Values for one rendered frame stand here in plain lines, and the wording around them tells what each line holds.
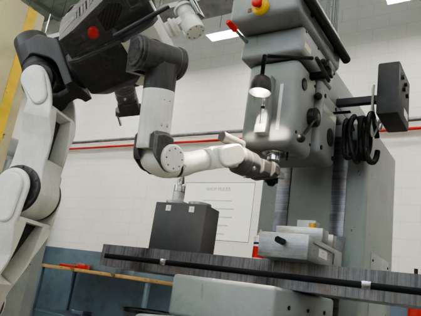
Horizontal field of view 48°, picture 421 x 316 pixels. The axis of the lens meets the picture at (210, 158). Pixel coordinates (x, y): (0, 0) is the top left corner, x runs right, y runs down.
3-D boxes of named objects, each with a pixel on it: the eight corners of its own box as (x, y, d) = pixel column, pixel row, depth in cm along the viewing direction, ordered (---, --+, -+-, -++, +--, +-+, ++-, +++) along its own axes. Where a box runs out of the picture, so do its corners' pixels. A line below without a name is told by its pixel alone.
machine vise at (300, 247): (307, 260, 127) (310, 219, 130) (256, 255, 135) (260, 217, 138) (341, 274, 156) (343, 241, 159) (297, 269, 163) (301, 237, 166)
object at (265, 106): (264, 131, 156) (271, 74, 161) (254, 132, 158) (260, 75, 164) (269, 135, 159) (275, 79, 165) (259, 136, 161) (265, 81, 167)
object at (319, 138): (318, 152, 168) (324, 86, 175) (257, 154, 181) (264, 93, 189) (334, 168, 183) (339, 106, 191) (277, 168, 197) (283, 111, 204)
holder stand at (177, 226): (199, 255, 167) (207, 200, 173) (147, 249, 177) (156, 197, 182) (213, 259, 178) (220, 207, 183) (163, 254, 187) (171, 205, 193)
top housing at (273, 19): (296, 7, 153) (301, -35, 158) (227, 22, 167) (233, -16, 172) (340, 73, 191) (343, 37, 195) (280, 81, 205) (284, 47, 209)
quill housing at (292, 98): (292, 142, 153) (301, 55, 162) (236, 145, 165) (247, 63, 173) (312, 160, 169) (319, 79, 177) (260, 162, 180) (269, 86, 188)
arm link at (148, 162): (213, 172, 140) (162, 185, 127) (191, 171, 147) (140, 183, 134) (210, 136, 138) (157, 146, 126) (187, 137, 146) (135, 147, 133)
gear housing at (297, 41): (302, 49, 158) (304, 24, 161) (239, 59, 172) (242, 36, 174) (333, 91, 185) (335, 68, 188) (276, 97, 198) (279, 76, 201)
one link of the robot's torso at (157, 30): (39, 42, 127) (155, -21, 124) (45, 3, 153) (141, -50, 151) (99, 123, 145) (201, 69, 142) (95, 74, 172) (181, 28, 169)
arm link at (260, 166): (282, 157, 159) (259, 146, 151) (279, 185, 156) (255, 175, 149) (254, 161, 168) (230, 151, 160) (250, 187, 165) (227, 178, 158)
